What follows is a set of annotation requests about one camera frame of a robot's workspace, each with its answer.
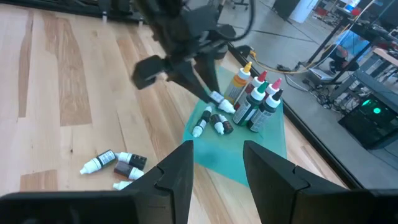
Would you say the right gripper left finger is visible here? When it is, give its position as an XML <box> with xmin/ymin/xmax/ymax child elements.
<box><xmin>0</xmin><ymin>139</ymin><xmax>195</xmax><ymax>224</ymax></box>

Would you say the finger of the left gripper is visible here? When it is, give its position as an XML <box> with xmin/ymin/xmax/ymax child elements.
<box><xmin>170</xmin><ymin>63</ymin><xmax>214</xmax><ymax>105</ymax></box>
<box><xmin>195</xmin><ymin>54</ymin><xmax>221</xmax><ymax>94</ymax></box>

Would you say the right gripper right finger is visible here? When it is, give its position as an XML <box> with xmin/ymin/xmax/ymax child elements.
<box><xmin>243</xmin><ymin>139</ymin><xmax>398</xmax><ymax>224</ymax></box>

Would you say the yellow food coloring bottle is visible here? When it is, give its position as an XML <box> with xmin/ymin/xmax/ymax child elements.
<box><xmin>223</xmin><ymin>61</ymin><xmax>253</xmax><ymax>105</ymax></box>

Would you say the green food coloring bottle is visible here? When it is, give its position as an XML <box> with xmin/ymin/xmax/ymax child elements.
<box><xmin>232</xmin><ymin>80</ymin><xmax>270</xmax><ymax>127</ymax></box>

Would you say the black food coloring bottle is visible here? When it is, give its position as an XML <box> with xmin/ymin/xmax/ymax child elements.
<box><xmin>247</xmin><ymin>88</ymin><xmax>284</xmax><ymax>134</ymax></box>

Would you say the green translucent plastic tray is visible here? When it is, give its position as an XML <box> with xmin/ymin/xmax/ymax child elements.
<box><xmin>182</xmin><ymin>65</ymin><xmax>289</xmax><ymax>187</ymax></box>

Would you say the black computer green light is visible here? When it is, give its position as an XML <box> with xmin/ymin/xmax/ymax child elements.
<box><xmin>338</xmin><ymin>93</ymin><xmax>398</xmax><ymax>150</ymax></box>

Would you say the black tripod stand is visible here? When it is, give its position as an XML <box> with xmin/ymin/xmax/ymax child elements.
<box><xmin>306</xmin><ymin>18</ymin><xmax>374</xmax><ymax>82</ymax></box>

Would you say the person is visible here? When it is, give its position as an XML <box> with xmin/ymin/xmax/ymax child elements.
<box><xmin>323</xmin><ymin>29</ymin><xmax>371</xmax><ymax>72</ymax></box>

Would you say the yellow floor cable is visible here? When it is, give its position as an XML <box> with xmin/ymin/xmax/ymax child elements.
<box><xmin>248</xmin><ymin>0</ymin><xmax>376</xmax><ymax>75</ymax></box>

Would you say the black aluminium table frame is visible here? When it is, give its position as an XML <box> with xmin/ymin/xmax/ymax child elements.
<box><xmin>0</xmin><ymin>0</ymin><xmax>364</xmax><ymax>191</ymax></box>

